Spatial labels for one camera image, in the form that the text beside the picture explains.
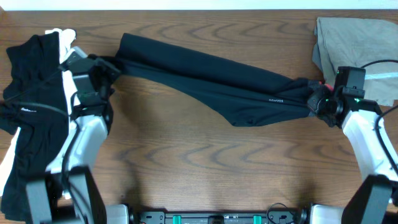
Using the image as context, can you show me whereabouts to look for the black leggings grey red waistband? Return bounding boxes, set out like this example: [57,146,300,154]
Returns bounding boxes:
[104,33,323,127]

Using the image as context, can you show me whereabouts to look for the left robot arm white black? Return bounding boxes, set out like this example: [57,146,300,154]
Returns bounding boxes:
[25,47,130,223]

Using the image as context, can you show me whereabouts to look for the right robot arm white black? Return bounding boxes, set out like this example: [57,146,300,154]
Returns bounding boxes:
[296,67,397,224]

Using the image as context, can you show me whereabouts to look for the folded khaki trousers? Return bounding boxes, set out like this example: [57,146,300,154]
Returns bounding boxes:
[312,17,397,106]

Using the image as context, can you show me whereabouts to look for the black garment with white logo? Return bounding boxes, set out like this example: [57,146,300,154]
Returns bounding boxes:
[1,33,68,223]

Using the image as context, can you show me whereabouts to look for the small black looped base cable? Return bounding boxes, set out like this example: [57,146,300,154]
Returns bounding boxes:
[266,202,296,224]

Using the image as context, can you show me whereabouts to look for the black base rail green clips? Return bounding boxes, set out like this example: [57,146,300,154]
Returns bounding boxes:
[130,208,310,224]

